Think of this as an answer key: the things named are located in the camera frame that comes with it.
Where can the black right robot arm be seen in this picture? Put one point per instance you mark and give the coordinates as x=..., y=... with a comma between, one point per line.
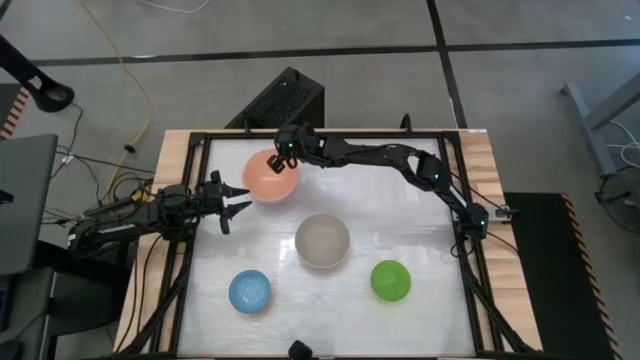
x=380, y=152

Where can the black mesh computer tower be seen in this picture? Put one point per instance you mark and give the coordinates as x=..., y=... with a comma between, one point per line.
x=285, y=100

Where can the orange plastic bowl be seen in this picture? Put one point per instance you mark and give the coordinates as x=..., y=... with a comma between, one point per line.
x=267, y=185

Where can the grey metal desk leg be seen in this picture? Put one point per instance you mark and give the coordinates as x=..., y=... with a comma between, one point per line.
x=590, y=130

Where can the beige plastic bowl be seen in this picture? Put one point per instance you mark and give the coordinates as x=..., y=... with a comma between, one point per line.
x=322, y=242

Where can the small grey hub box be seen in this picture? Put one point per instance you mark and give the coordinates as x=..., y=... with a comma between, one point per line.
x=505, y=212

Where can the black round chair base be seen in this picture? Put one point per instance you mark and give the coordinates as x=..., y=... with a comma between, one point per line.
x=625, y=200

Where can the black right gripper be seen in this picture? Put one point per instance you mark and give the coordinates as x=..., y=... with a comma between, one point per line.
x=296, y=141

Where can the black mat with orange stripes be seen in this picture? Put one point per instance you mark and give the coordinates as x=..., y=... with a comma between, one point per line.
x=20, y=107
x=550, y=275

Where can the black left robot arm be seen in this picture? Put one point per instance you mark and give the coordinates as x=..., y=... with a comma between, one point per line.
x=125, y=225

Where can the black metal table frame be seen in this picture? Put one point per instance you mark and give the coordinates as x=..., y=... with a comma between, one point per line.
x=235, y=134

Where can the grey monitor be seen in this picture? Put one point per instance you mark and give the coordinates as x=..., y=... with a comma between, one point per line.
x=25, y=200

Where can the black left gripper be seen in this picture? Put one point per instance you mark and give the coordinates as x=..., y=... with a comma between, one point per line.
x=212, y=202

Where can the blue patterned plastic bowl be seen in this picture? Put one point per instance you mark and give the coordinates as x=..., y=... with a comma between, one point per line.
x=250, y=292

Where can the black table-level camera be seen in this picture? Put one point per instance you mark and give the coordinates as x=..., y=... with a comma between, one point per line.
x=300, y=351

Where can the dark grey cabinet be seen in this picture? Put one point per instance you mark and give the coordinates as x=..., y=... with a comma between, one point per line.
x=75, y=310

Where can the black stand with round base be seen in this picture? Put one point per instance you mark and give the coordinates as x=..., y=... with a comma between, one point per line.
x=50, y=95

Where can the green plastic bowl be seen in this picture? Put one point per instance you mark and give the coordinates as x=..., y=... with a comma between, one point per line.
x=391, y=281

